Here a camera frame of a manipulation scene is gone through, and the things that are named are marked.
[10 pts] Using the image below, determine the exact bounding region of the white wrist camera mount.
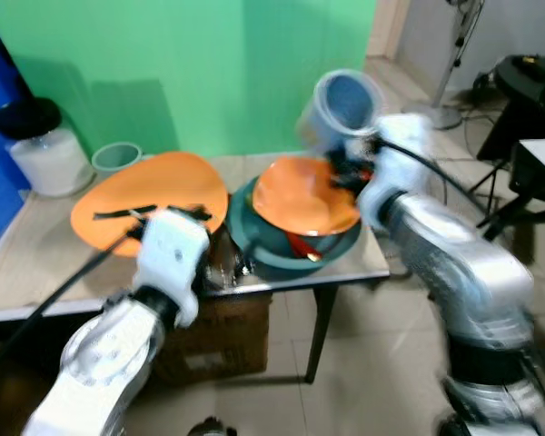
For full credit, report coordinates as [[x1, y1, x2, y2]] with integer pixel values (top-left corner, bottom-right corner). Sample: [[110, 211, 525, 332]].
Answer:
[[134, 207, 211, 329], [357, 113, 434, 230]]

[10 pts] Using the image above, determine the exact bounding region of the red utensil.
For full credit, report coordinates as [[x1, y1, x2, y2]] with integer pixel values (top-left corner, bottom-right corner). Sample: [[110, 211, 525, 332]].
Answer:
[[285, 231, 325, 265]]

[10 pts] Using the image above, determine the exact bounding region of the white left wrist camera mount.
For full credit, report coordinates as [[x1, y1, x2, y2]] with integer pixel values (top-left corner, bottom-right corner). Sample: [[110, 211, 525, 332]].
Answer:
[[134, 207, 211, 329]]

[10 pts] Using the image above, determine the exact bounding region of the beige table with black legs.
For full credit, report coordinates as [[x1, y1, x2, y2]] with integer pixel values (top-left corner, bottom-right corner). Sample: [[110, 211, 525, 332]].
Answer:
[[0, 151, 393, 384]]

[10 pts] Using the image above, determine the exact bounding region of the small pale green cup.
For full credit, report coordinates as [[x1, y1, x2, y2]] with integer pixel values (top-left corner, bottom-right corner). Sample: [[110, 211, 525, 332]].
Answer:
[[91, 142, 144, 179]]

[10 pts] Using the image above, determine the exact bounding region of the black chair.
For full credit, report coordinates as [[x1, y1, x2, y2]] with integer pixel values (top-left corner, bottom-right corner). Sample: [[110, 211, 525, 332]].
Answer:
[[472, 54, 545, 166]]

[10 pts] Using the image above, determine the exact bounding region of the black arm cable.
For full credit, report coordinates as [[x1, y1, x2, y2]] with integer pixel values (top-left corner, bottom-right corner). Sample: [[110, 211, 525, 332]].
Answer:
[[0, 229, 139, 384], [375, 135, 466, 199]]

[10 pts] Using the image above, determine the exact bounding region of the blue-grey plastic cup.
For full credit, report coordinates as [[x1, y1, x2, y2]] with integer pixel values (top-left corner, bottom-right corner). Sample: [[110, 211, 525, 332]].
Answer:
[[297, 69, 386, 154]]

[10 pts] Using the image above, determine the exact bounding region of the large flat orange plate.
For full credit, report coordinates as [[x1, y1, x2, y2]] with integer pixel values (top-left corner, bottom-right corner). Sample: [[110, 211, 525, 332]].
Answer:
[[70, 151, 230, 259]]

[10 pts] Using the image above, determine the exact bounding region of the grey standing fan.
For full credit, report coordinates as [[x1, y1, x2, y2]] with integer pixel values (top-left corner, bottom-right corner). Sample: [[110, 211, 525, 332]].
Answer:
[[403, 0, 488, 131]]

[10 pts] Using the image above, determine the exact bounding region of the grey table with black legs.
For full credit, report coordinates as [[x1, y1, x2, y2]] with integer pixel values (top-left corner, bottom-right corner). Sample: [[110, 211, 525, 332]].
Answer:
[[472, 137, 545, 273]]

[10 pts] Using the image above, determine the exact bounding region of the brown cardboard box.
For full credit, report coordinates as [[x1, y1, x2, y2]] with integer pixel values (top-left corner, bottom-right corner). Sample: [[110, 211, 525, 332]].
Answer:
[[153, 289, 274, 384]]

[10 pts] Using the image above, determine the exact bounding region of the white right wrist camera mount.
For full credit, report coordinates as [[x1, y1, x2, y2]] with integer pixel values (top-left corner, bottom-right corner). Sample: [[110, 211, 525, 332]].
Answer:
[[357, 113, 434, 230]]

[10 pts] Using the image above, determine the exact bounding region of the beige door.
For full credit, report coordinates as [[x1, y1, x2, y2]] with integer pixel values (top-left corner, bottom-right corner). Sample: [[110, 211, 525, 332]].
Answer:
[[367, 0, 411, 61]]

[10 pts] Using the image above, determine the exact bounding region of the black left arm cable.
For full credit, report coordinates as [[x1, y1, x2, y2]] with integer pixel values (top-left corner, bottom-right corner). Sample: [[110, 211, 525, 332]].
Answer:
[[0, 229, 139, 384]]

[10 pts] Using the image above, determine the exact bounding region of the deep orange plate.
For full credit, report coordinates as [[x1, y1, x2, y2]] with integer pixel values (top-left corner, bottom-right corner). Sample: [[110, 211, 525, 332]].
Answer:
[[252, 155, 362, 238]]

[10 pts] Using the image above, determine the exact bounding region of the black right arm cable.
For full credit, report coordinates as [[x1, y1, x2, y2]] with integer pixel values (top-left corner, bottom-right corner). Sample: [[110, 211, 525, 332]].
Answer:
[[375, 135, 466, 199]]

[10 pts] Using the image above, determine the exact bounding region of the green backdrop screen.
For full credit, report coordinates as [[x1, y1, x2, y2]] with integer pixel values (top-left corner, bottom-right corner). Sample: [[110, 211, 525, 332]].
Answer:
[[0, 0, 380, 161]]

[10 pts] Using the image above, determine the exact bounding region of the clear crinkled plastic wrap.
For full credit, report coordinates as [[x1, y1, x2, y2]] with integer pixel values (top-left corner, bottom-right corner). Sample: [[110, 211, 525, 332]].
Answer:
[[203, 232, 257, 295]]

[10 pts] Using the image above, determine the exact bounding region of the black robot foot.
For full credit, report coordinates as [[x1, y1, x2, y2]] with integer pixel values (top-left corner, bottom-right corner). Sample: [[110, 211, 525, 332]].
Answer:
[[185, 416, 239, 436]]

